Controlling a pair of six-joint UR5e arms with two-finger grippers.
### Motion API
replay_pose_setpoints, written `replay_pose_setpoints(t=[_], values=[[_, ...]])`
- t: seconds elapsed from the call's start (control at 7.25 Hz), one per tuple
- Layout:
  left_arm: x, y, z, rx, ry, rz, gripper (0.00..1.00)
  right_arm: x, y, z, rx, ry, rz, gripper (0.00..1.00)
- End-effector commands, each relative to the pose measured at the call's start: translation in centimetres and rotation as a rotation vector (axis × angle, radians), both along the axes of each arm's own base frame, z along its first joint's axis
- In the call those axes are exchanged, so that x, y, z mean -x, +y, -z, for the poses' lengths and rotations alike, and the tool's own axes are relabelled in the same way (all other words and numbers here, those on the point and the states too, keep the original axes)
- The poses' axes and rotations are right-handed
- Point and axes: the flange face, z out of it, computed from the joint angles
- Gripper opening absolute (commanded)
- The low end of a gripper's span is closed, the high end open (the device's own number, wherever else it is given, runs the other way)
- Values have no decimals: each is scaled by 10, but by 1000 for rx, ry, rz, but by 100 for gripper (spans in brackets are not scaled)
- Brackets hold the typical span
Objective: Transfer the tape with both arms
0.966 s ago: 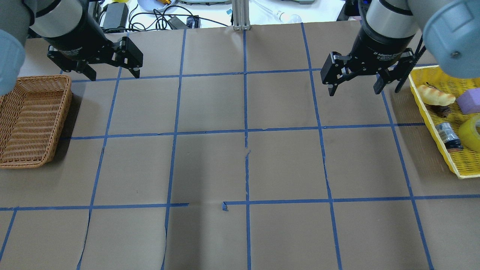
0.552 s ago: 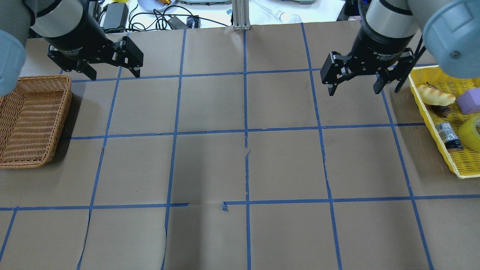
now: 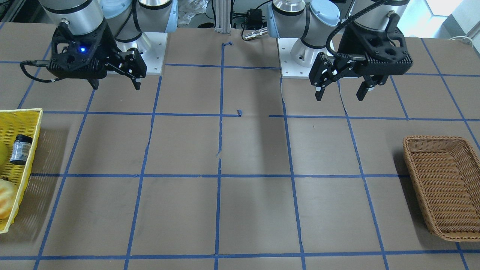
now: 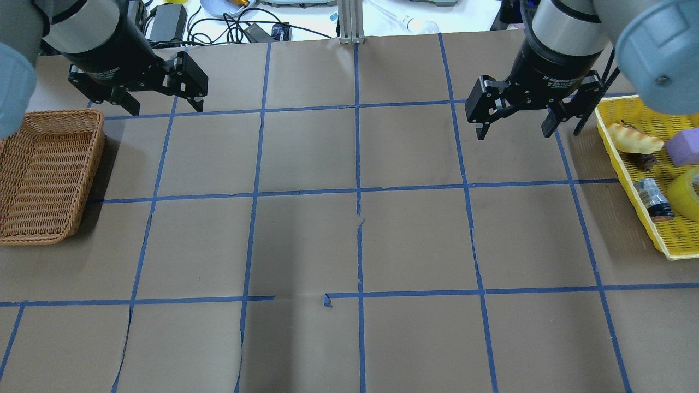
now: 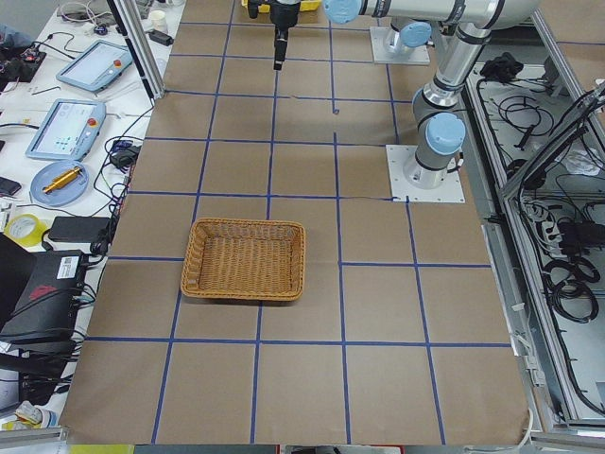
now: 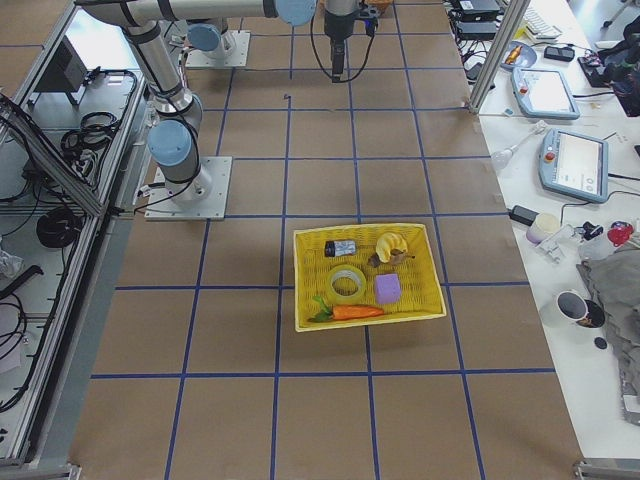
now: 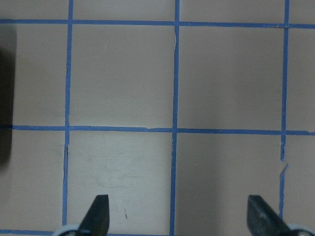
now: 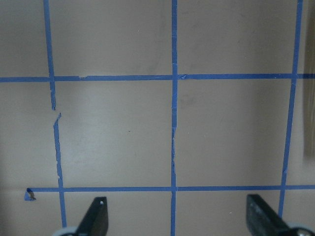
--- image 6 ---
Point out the aluminium frame post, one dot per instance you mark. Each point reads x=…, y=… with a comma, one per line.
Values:
x=511, y=21

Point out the small dark glass bottle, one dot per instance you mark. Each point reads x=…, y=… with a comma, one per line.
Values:
x=339, y=248

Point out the white mug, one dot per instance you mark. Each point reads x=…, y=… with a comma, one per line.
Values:
x=564, y=309

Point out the blue plate with brass part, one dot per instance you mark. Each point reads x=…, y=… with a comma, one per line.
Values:
x=518, y=54

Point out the teach pendant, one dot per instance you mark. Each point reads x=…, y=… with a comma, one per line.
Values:
x=543, y=94
x=575, y=165

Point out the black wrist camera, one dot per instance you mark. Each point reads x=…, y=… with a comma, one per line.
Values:
x=369, y=14

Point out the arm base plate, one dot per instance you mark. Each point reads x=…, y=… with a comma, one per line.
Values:
x=206, y=197
x=225, y=50

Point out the black power adapter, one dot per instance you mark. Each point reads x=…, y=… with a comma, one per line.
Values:
x=522, y=215

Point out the toy croissant bread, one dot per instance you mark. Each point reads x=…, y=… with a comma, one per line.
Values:
x=390, y=243

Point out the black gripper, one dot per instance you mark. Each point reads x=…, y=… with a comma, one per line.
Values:
x=338, y=27

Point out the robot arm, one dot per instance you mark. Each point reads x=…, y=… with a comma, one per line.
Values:
x=173, y=141
x=298, y=13

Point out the yellow tape roll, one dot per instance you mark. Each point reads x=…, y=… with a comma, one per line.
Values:
x=346, y=284

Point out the yellow plastic basket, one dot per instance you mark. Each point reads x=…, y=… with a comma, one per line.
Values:
x=421, y=298

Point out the grey cloth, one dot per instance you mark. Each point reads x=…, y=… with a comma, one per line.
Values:
x=613, y=283

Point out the teach pendant far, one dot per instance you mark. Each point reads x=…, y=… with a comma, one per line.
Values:
x=543, y=94

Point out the purple foam cube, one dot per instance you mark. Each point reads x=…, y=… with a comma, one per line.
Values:
x=387, y=288

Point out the teach pendant near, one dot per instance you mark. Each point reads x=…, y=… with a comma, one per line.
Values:
x=575, y=165

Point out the red black toy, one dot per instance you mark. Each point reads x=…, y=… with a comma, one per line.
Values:
x=619, y=233

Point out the toy orange carrot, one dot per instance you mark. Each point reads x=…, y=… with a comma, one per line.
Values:
x=344, y=312

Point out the purple white cup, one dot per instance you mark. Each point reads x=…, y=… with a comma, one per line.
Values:
x=543, y=226

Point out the small brown toy piece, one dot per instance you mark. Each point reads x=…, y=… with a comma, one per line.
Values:
x=394, y=260

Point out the brown wicker basket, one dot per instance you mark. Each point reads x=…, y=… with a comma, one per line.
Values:
x=380, y=5

